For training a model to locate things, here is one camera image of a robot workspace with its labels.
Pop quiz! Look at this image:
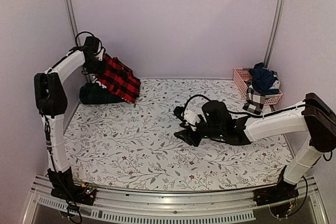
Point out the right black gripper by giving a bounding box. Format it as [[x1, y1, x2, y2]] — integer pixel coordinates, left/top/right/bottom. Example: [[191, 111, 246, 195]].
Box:
[[174, 114, 224, 147]]

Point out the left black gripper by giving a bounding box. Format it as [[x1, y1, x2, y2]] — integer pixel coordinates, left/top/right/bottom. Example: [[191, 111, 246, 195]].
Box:
[[86, 56, 108, 74]]

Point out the dark green plaid skirt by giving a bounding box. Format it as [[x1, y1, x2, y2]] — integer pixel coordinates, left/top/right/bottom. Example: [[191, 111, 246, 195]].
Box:
[[79, 83, 124, 105]]

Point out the red black plaid shirt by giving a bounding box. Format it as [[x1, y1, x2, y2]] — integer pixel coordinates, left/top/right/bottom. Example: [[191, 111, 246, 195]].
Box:
[[93, 54, 141, 103]]

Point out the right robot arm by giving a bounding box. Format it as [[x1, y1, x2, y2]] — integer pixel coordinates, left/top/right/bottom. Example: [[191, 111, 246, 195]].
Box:
[[173, 93, 335, 201]]

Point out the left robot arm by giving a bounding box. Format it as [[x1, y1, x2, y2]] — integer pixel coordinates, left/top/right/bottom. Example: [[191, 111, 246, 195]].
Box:
[[34, 31, 107, 175]]

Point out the floral patterned table mat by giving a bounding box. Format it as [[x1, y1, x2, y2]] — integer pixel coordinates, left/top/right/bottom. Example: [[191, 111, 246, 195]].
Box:
[[64, 79, 292, 191]]

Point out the grey white plaid cloth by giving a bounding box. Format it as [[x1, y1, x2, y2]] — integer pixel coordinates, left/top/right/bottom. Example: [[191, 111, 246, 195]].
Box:
[[243, 81, 265, 115]]

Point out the pink plastic basket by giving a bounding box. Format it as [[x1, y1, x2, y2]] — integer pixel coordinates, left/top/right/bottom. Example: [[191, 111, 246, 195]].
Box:
[[233, 67, 284, 106]]

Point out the dark blue garment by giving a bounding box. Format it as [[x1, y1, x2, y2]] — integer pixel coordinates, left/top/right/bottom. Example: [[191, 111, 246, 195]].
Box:
[[249, 62, 280, 95]]

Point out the front aluminium rail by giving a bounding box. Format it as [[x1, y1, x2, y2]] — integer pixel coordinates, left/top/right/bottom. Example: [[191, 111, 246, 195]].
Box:
[[22, 174, 329, 224]]

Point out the left aluminium frame post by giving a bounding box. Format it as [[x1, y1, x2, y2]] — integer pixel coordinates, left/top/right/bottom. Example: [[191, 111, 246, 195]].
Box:
[[59, 0, 92, 83]]

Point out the aluminium frame post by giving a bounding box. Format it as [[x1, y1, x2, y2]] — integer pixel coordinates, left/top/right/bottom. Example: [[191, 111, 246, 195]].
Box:
[[264, 0, 285, 67], [59, 0, 92, 83]]

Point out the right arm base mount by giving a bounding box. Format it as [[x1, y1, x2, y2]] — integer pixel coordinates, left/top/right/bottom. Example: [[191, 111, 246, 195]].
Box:
[[253, 178, 299, 219]]

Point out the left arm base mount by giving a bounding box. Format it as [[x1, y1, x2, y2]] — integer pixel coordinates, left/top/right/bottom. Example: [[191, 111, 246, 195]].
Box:
[[47, 168, 96, 206]]

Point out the right aluminium frame post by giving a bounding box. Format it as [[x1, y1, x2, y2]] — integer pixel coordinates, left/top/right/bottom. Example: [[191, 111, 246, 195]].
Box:
[[264, 0, 285, 67]]

